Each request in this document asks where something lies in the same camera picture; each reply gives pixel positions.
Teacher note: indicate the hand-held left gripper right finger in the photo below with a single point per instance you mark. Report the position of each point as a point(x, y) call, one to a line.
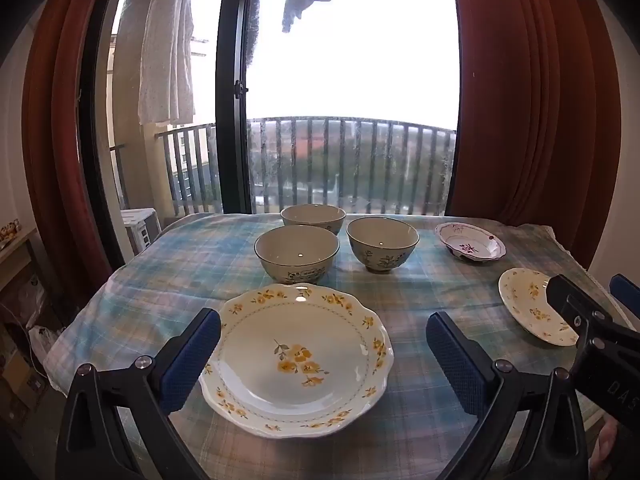
point(455, 360)

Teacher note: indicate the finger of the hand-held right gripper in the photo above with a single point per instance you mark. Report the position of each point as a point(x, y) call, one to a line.
point(575, 305)
point(627, 292)

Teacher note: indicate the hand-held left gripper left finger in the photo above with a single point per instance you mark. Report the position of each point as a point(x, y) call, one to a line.
point(192, 355)

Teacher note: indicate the small yellow floral plate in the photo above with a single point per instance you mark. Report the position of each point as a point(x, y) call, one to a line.
point(522, 295)

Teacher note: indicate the large yellow floral plate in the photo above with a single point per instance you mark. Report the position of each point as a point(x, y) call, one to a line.
point(260, 355)

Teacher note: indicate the small red-rimmed floral plate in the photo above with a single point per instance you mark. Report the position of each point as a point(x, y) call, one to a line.
point(470, 245)

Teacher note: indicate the cream bowl leafy sprig print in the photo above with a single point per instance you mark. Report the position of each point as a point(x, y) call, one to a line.
point(382, 240)

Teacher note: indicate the cream bowl blue band print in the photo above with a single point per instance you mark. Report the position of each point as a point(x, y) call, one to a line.
point(295, 247)

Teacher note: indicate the cream bowl large flower print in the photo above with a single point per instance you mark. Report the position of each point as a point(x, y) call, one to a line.
point(312, 216)

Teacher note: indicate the person's right hand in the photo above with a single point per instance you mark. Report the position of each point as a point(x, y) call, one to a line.
point(602, 447)

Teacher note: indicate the plaid tablecloth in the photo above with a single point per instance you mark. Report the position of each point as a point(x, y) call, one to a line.
point(150, 280)

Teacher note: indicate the white plastic stool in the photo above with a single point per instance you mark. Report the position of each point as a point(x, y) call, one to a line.
point(140, 227)

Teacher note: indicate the white plastic bag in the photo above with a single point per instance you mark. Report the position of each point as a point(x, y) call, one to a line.
point(42, 345)

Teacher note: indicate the red curtain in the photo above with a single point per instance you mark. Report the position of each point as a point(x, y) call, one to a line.
point(525, 110)
point(50, 135)

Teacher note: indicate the wooden side cabinet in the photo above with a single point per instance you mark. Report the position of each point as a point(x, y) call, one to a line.
point(15, 255)

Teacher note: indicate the balcony railing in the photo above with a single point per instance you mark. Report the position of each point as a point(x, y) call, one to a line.
point(350, 121)

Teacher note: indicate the white hanging garment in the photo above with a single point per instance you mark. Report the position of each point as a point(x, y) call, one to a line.
point(165, 60)

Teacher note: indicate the black window frame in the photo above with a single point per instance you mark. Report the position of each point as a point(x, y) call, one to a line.
point(232, 135)

